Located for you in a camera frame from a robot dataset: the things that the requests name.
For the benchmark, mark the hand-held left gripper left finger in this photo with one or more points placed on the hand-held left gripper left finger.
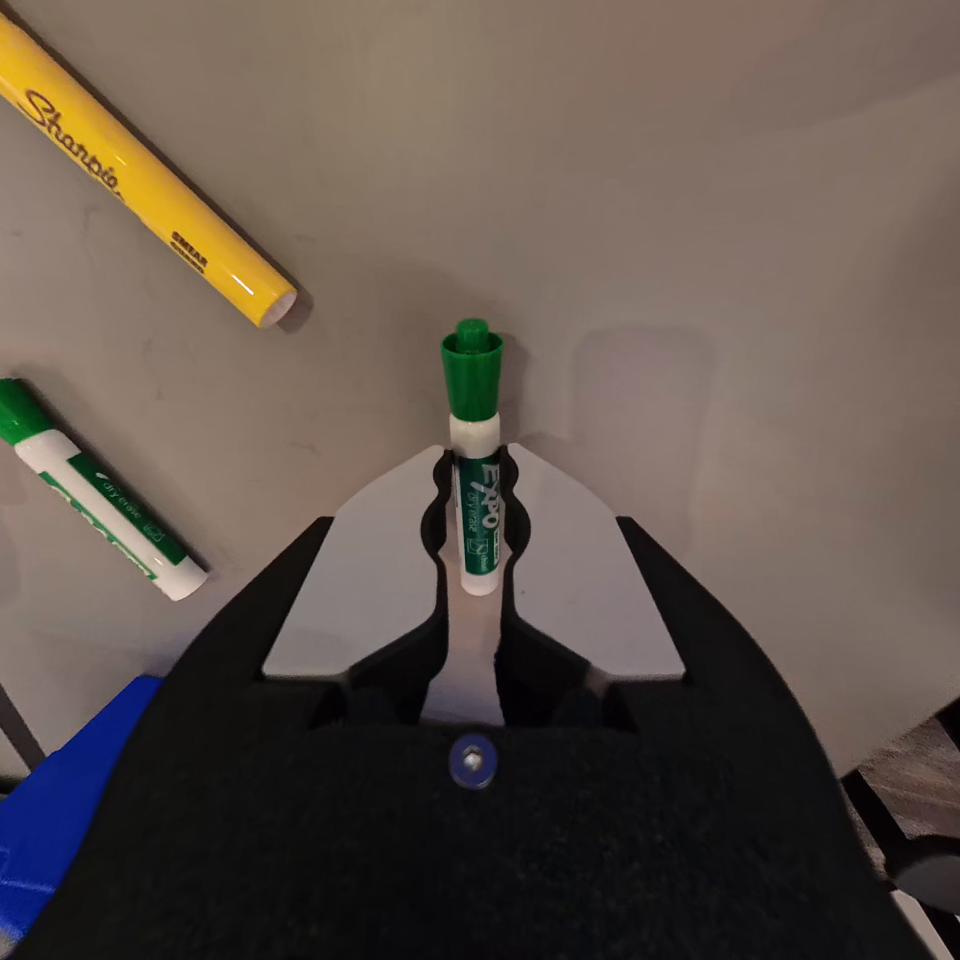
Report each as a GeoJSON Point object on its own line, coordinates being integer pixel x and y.
{"type": "Point", "coordinates": [360, 570]}

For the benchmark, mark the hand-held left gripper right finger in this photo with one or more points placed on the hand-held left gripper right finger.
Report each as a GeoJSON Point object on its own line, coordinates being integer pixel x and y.
{"type": "Point", "coordinates": [592, 570]}

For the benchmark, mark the yellow highlighter marker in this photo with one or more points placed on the yellow highlighter marker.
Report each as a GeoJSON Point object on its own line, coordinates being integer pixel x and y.
{"type": "Point", "coordinates": [150, 187]}

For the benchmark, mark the grey desk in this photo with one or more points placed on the grey desk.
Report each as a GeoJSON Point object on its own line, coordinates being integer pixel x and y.
{"type": "Point", "coordinates": [600, 187]}

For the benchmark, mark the green dry erase marker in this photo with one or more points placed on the green dry erase marker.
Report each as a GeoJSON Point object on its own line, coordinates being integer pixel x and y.
{"type": "Point", "coordinates": [97, 499]}
{"type": "Point", "coordinates": [472, 375]}

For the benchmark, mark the blue plastic bin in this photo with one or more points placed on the blue plastic bin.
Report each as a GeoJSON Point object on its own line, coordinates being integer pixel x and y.
{"type": "Point", "coordinates": [67, 810]}

